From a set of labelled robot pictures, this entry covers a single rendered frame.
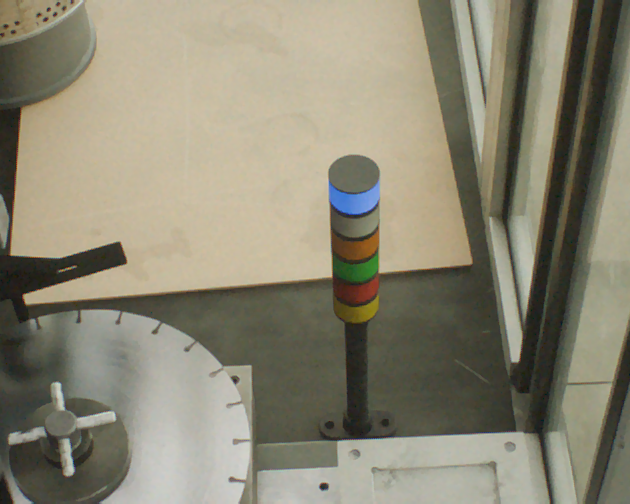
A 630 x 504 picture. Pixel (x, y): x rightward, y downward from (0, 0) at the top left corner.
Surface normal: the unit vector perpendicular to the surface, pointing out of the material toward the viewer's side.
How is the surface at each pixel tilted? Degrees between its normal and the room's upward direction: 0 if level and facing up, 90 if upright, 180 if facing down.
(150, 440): 0
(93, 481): 5
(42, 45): 89
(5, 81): 89
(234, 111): 0
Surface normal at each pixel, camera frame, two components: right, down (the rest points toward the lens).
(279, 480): -0.04, -0.63
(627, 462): 0.04, 0.77
